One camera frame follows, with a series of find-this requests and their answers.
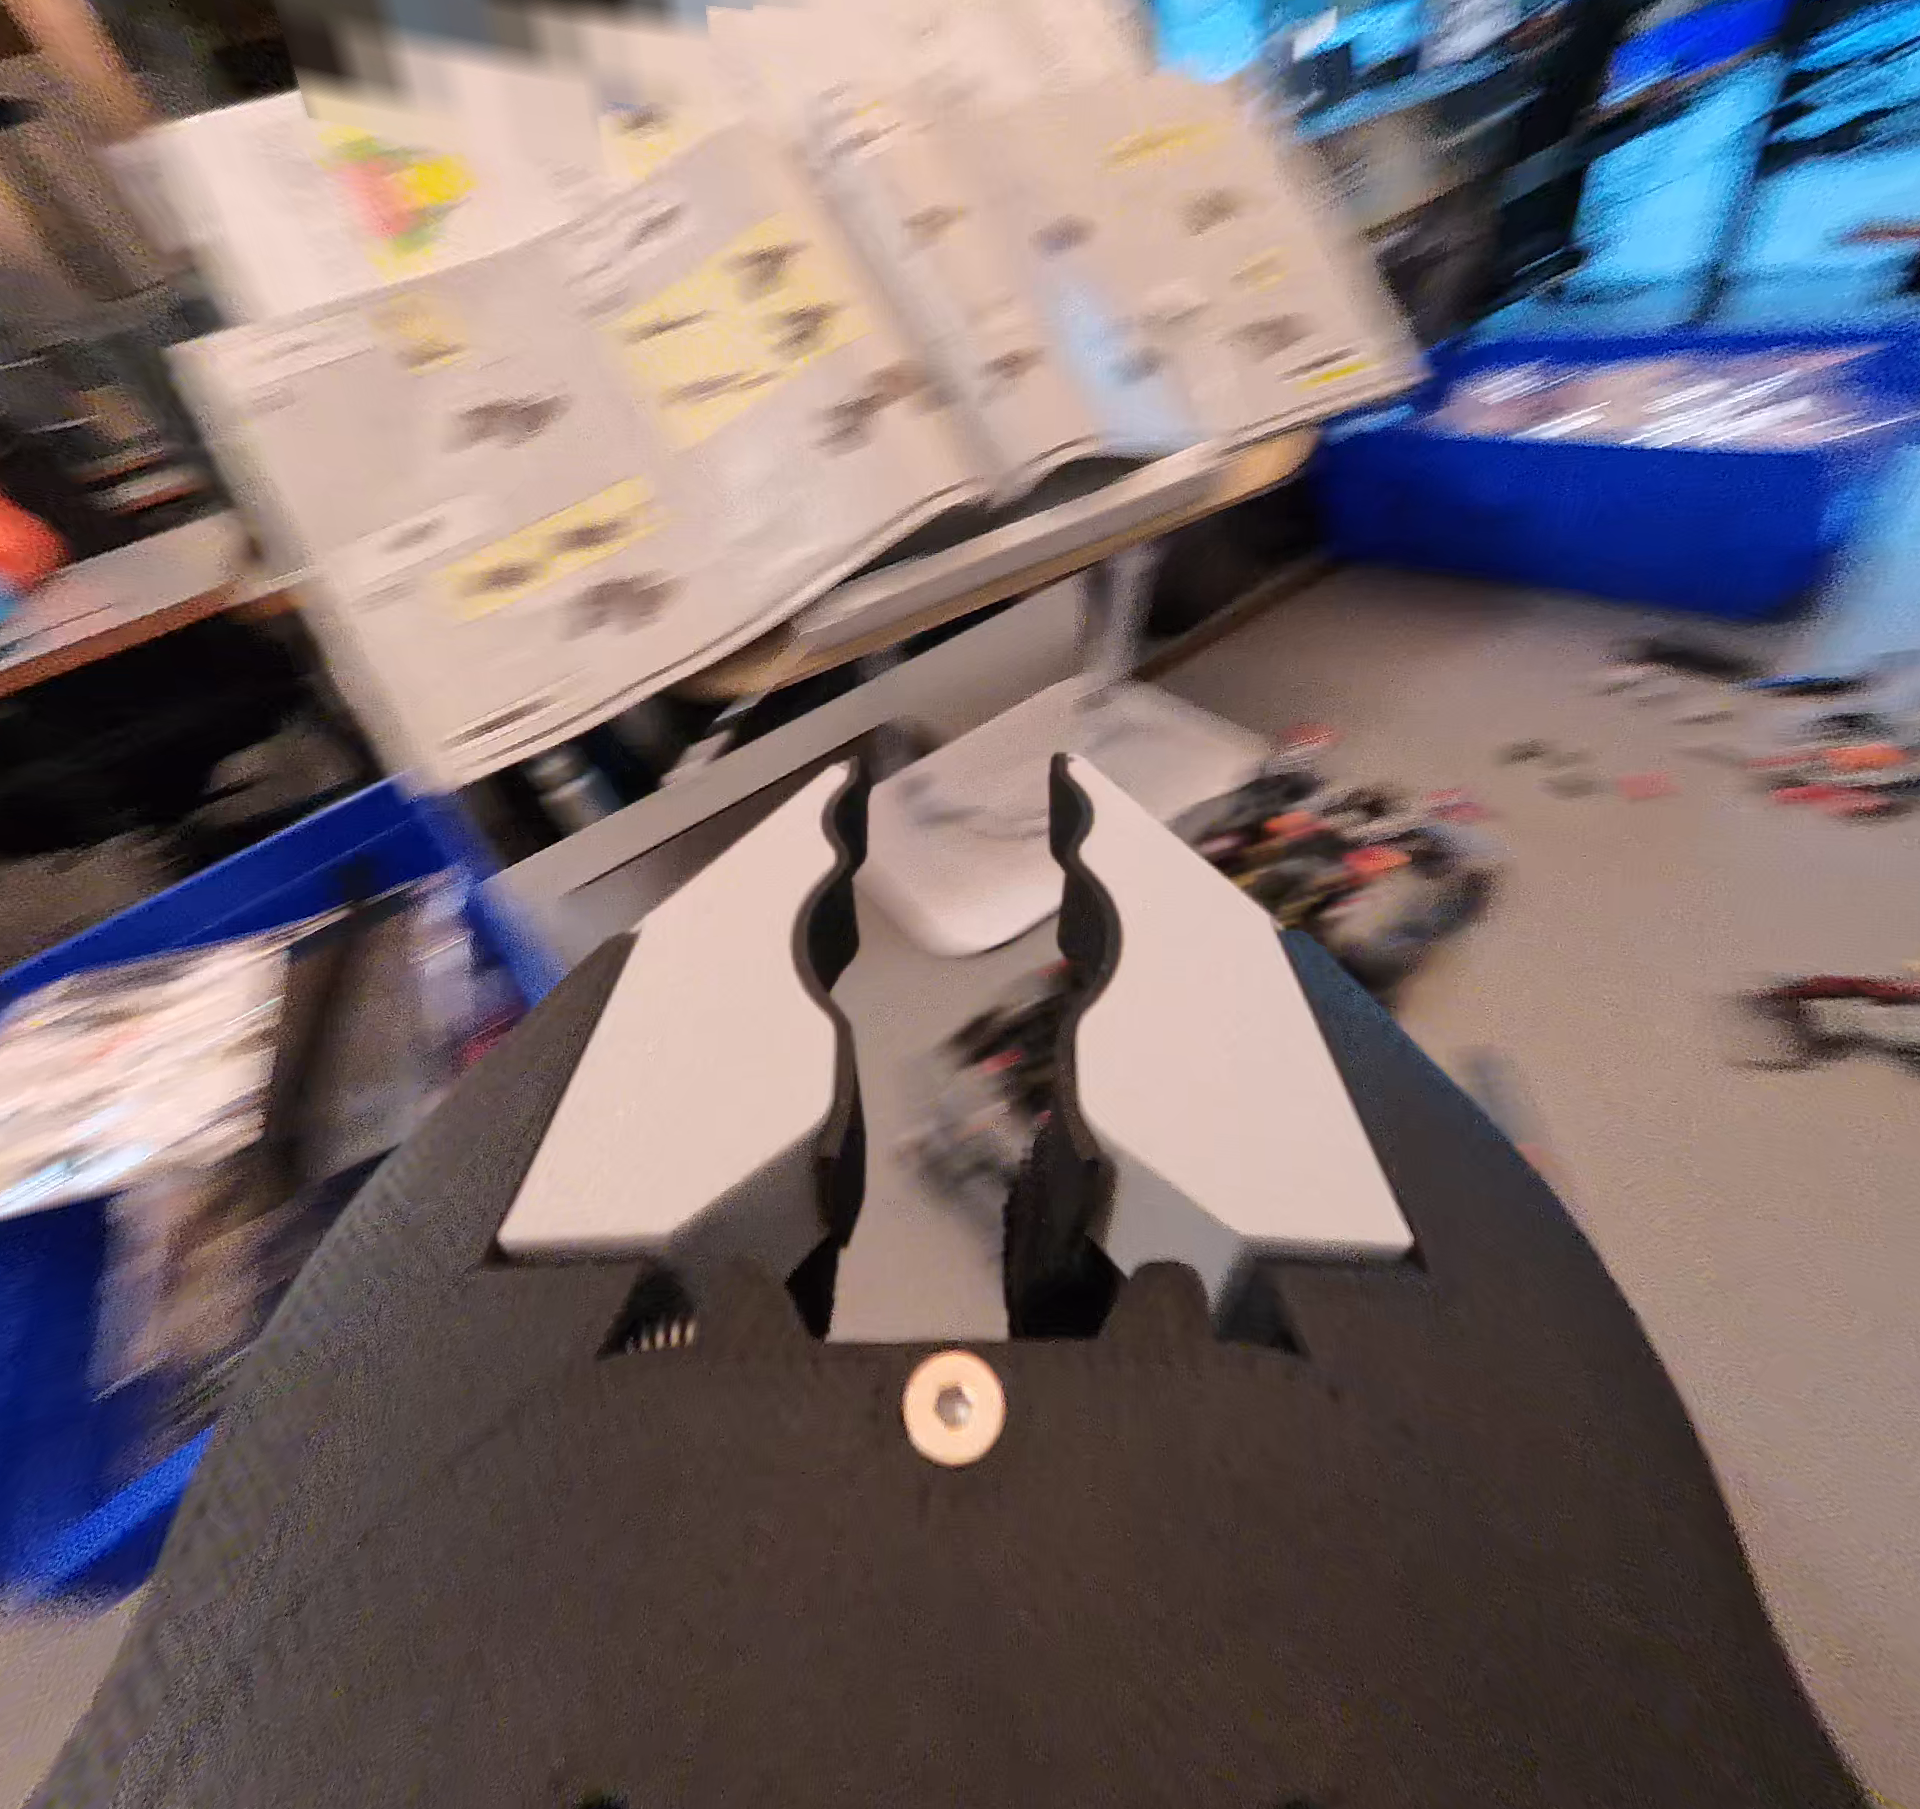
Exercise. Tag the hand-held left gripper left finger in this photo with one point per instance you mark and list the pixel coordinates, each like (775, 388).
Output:
(677, 1089)

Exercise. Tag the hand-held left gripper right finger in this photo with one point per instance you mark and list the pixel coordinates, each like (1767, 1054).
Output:
(1231, 1089)

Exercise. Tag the small black lego assembly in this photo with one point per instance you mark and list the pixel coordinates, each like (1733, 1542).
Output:
(977, 1073)

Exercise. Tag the red and black lego assembly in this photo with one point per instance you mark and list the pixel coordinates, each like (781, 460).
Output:
(1846, 998)

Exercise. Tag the scattered small lego pieces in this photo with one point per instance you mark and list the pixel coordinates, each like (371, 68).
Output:
(1846, 773)

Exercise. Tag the pile of toy model parts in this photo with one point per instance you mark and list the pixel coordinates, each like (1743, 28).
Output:
(1349, 863)

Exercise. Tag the white book stand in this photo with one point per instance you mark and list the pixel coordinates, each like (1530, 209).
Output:
(1051, 789)

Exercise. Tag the clear plastic bags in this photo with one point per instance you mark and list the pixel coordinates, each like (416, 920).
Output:
(136, 1073)
(1650, 398)

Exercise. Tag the blue plastic bin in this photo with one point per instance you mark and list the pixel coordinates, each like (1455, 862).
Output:
(1575, 519)
(45, 1389)

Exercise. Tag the open instruction booklet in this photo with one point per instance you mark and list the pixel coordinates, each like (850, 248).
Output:
(752, 338)

